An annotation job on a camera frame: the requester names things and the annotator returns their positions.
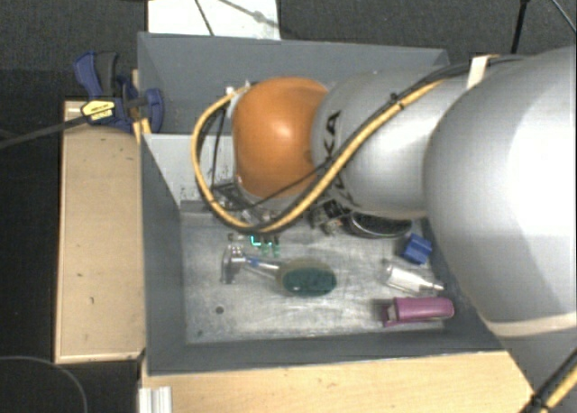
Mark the dark round metal-rimmed dish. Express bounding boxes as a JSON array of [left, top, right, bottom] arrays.
[[348, 211, 414, 240]]

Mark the clear plastic bottle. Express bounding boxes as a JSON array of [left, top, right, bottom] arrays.
[[377, 259, 446, 298]]

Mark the purple stapler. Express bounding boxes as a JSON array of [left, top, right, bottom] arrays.
[[380, 296, 456, 329]]

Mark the grey metal bin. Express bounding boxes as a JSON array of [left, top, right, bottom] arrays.
[[136, 31, 513, 376]]

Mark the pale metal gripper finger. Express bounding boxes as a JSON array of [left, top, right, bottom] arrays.
[[226, 243, 282, 271], [220, 262, 278, 285]]

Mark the blue block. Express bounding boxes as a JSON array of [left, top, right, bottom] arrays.
[[398, 233, 434, 266]]

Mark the pale wood board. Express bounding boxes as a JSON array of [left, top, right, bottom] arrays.
[[53, 99, 148, 365]]

